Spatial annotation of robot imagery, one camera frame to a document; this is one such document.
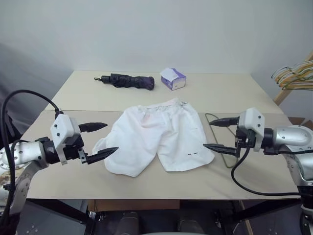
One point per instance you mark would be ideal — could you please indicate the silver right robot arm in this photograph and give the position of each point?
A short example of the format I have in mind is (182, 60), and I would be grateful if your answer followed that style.
(291, 137)

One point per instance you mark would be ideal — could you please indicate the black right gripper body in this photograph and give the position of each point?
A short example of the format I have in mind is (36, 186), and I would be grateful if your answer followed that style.
(240, 137)

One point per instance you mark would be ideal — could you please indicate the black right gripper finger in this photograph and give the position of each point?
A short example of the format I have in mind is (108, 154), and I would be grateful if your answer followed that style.
(227, 121)
(225, 149)

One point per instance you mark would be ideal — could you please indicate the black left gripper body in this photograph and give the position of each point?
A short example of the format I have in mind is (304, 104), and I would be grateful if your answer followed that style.
(72, 151)

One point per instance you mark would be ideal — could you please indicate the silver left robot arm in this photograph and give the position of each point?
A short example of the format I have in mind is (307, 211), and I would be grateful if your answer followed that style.
(24, 151)

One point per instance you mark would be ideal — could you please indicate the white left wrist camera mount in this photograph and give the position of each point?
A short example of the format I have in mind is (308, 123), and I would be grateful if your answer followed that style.
(62, 127)

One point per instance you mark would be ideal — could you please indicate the dark rounded shape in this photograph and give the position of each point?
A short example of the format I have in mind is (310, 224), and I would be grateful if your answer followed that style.
(128, 224)
(189, 225)

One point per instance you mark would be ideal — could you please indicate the white shorts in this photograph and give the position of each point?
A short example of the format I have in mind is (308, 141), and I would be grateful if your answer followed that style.
(159, 132)

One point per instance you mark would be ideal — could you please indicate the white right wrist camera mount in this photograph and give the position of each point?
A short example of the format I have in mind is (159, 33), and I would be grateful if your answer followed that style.
(254, 122)

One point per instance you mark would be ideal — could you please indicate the wooden clothes rack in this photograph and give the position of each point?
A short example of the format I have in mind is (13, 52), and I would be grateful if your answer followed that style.
(283, 96)

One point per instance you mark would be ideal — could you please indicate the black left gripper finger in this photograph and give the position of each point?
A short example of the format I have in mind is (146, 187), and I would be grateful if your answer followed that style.
(102, 154)
(93, 126)

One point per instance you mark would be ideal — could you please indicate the bunch of coloured hangers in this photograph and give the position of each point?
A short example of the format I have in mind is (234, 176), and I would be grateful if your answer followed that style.
(297, 71)

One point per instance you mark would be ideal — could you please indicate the folded dark purple umbrella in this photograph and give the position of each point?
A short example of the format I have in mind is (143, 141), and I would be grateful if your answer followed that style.
(129, 81)

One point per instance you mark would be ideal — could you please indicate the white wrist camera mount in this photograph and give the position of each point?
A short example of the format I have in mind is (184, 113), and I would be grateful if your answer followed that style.
(254, 122)
(62, 127)

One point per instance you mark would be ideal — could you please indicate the purple white tissue box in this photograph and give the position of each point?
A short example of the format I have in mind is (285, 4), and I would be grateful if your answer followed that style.
(174, 79)

